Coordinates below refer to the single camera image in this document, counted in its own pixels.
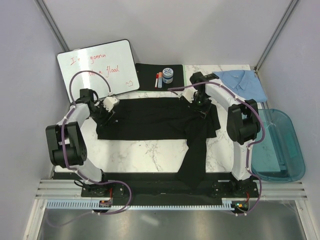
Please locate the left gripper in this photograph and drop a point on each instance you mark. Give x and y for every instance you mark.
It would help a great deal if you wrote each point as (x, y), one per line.
(107, 118)

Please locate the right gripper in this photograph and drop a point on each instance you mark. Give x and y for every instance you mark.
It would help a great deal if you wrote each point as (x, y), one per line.
(203, 110)

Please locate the black long sleeve shirt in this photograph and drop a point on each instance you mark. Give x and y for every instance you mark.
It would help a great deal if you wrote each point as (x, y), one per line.
(165, 118)

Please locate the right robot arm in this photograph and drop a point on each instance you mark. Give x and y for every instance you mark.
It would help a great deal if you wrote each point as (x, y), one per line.
(242, 125)

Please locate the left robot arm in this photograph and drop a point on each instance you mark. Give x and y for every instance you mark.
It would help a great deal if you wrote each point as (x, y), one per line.
(66, 144)

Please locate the blue lidded jar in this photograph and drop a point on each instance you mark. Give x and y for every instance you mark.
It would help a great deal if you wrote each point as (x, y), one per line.
(167, 75)

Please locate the folded blue shirt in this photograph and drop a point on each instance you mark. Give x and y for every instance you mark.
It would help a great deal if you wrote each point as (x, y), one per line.
(244, 83)

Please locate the red marker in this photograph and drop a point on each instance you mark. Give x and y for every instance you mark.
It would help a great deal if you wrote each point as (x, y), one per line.
(156, 81)

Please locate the black mat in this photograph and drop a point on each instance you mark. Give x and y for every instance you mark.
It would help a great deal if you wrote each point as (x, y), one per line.
(151, 77)

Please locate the white dry erase board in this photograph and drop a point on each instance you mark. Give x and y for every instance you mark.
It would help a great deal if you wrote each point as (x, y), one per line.
(104, 68)

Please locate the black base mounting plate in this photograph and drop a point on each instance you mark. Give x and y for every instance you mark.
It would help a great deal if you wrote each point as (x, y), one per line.
(165, 188)

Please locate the teal transparent plastic bin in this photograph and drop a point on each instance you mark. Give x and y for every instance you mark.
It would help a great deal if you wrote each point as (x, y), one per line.
(278, 158)

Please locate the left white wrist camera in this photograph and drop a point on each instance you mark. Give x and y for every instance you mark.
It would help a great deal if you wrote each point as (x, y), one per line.
(110, 102)

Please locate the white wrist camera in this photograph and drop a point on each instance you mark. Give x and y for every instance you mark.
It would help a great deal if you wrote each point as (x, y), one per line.
(110, 102)
(187, 95)

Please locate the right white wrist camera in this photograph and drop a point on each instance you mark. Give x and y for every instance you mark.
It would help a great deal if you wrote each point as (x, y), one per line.
(187, 95)

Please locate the aluminium rail frame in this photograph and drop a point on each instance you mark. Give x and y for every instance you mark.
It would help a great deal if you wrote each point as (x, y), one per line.
(66, 189)

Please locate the light blue cable duct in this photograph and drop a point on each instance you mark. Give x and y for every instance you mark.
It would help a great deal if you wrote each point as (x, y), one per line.
(100, 205)

